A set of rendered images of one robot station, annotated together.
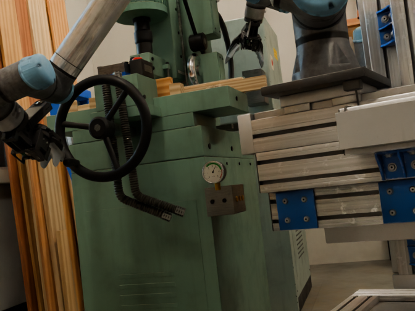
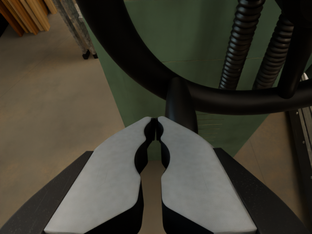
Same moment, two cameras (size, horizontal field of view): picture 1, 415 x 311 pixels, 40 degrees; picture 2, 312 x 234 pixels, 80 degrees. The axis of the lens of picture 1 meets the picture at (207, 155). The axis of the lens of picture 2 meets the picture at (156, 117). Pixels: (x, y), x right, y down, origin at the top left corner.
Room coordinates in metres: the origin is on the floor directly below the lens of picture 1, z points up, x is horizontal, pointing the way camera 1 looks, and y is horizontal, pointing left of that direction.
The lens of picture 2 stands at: (1.42, 0.40, 0.85)
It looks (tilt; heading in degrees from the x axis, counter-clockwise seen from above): 57 degrees down; 346
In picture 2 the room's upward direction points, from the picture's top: 5 degrees counter-clockwise
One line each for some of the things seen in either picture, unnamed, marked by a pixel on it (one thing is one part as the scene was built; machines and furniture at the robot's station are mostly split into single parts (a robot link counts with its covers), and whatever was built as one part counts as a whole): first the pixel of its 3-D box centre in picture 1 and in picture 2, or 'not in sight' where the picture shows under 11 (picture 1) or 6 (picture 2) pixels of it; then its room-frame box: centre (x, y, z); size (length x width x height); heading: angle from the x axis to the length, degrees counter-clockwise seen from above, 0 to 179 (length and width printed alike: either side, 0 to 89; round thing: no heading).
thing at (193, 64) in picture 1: (196, 71); not in sight; (1.92, 0.01, 1.02); 0.12 x 0.03 x 0.12; 162
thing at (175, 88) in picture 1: (176, 89); not in sight; (1.66, 0.07, 0.92); 0.03 x 0.03 x 0.03; 73
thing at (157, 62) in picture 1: (149, 70); not in sight; (1.85, 0.16, 1.03); 0.14 x 0.07 x 0.09; 162
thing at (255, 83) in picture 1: (175, 97); not in sight; (1.81, 0.08, 0.92); 0.60 x 0.02 x 0.04; 72
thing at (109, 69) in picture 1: (125, 70); not in sight; (1.64, 0.21, 0.99); 0.13 x 0.11 x 0.06; 72
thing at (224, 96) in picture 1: (141, 113); not in sight; (1.73, 0.19, 0.87); 0.61 x 0.30 x 0.06; 72
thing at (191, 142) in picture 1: (170, 152); not in sight; (1.95, 0.13, 0.76); 0.57 x 0.45 x 0.09; 162
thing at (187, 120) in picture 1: (146, 131); not in sight; (1.78, 0.18, 0.82); 0.40 x 0.21 x 0.04; 72
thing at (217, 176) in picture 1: (215, 175); not in sight; (1.55, -0.01, 0.65); 0.06 x 0.04 x 0.08; 72
